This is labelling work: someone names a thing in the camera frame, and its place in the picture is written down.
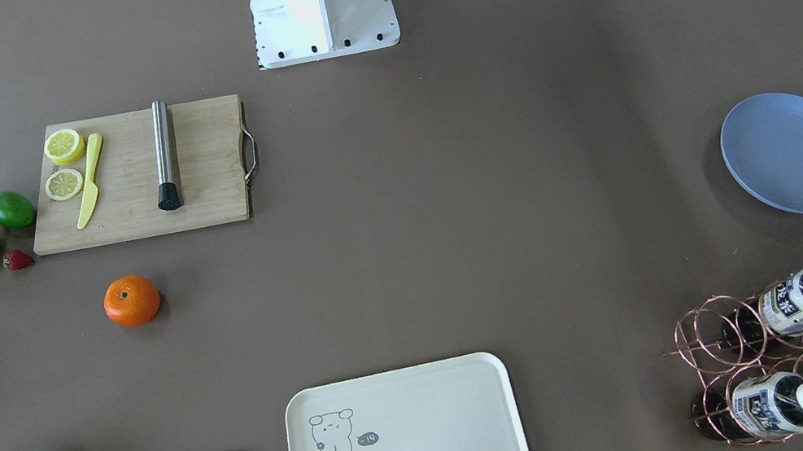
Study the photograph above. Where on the orange mandarin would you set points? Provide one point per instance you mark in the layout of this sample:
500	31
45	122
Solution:
131	301

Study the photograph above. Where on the blue plate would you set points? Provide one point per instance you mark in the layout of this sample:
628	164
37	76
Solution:
761	143

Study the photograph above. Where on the cream rabbit tray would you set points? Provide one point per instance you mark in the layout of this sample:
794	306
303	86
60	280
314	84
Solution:
463	403

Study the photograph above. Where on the steel muddler black tip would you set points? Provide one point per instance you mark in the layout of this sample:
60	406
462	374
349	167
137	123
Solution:
169	196

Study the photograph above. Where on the bamboo cutting board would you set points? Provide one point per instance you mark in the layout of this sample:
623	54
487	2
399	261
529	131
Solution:
210	170

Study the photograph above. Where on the yellow plastic knife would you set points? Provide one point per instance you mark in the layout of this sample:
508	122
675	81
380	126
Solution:
90	190

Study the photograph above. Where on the lemon slice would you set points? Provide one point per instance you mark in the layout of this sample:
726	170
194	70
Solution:
64	184

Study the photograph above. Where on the lemon half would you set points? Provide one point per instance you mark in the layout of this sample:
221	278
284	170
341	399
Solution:
64	146

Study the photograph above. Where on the red strawberry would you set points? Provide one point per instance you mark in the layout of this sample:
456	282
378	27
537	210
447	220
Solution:
15	260

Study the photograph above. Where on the green lime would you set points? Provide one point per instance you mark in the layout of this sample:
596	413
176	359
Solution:
16	211

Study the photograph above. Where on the tea bottle top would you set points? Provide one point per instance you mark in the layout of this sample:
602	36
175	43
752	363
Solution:
776	314

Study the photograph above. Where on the tea bottle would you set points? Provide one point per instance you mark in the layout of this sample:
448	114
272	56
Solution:
776	314
749	410

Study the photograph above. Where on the tea bottle lower middle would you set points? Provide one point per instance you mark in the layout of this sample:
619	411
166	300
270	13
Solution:
749	410

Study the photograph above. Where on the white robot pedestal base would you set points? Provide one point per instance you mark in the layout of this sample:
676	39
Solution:
290	32

